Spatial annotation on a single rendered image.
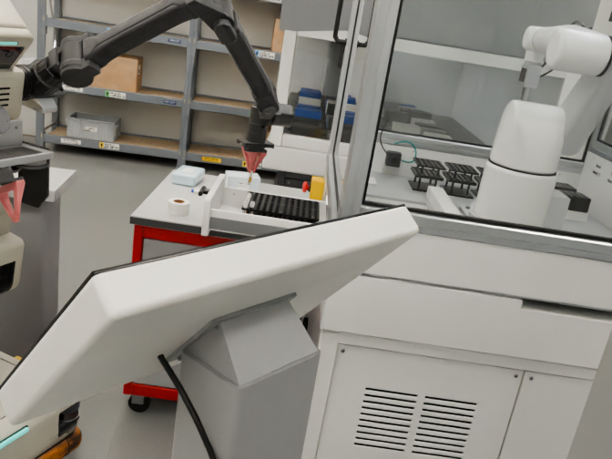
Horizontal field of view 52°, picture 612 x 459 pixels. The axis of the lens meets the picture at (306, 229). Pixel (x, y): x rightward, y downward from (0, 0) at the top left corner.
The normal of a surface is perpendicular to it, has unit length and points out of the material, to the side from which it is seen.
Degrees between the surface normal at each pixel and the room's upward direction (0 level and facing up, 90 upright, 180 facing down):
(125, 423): 0
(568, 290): 90
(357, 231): 40
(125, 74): 89
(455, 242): 90
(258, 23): 90
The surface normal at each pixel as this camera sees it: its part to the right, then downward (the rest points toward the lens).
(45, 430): 0.89, 0.27
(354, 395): -0.02, 0.33
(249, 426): 0.74, 0.33
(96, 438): 0.15, -0.93
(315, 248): 0.59, -0.50
